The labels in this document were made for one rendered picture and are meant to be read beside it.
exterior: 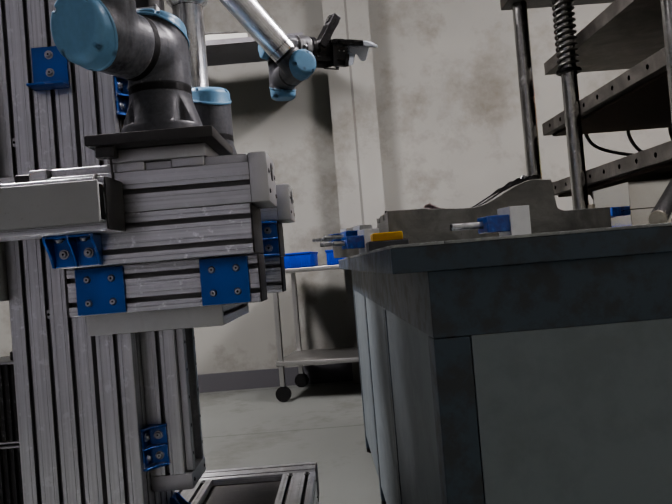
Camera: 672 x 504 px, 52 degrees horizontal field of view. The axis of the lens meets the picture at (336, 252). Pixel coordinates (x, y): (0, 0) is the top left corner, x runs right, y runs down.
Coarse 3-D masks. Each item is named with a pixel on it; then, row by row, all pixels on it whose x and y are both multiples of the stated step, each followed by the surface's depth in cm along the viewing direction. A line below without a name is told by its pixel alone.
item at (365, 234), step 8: (360, 232) 154; (368, 232) 151; (376, 232) 152; (344, 240) 152; (352, 240) 151; (360, 240) 151; (368, 240) 151; (344, 248) 153; (352, 248) 151; (360, 248) 154
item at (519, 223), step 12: (492, 216) 114; (504, 216) 114; (516, 216) 114; (528, 216) 115; (456, 228) 114; (468, 228) 115; (480, 228) 116; (492, 228) 114; (504, 228) 114; (516, 228) 114; (528, 228) 115
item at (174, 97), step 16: (144, 96) 124; (160, 96) 123; (176, 96) 125; (128, 112) 125; (144, 112) 122; (160, 112) 122; (176, 112) 124; (192, 112) 126; (128, 128) 123; (144, 128) 122; (160, 128) 122
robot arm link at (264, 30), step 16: (224, 0) 182; (240, 0) 181; (256, 0) 184; (240, 16) 183; (256, 16) 183; (256, 32) 184; (272, 32) 184; (272, 48) 186; (288, 48) 186; (288, 64) 187; (304, 64) 186; (288, 80) 192
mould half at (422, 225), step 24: (504, 192) 153; (528, 192) 153; (552, 192) 153; (408, 216) 152; (432, 216) 152; (456, 216) 152; (480, 216) 152; (552, 216) 153; (576, 216) 153; (600, 216) 153; (432, 240) 152
